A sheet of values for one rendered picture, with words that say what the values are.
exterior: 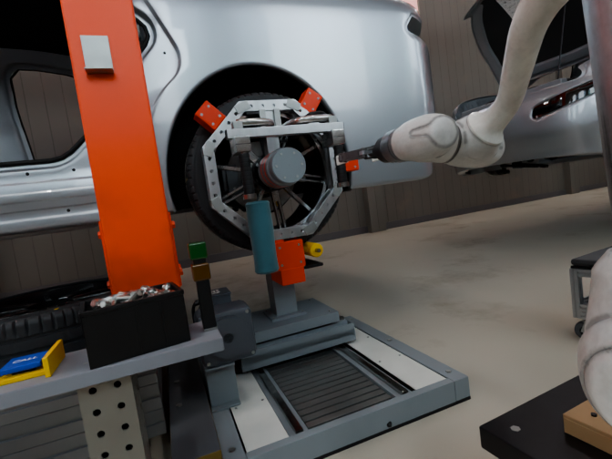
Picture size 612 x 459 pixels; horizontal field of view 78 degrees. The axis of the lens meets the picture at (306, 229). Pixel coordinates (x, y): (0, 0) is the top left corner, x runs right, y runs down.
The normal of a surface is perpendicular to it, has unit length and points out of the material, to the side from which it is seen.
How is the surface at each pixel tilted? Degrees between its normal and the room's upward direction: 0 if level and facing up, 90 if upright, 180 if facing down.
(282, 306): 90
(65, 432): 90
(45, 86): 90
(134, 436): 90
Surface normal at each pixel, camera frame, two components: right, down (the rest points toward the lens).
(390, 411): 0.36, 0.03
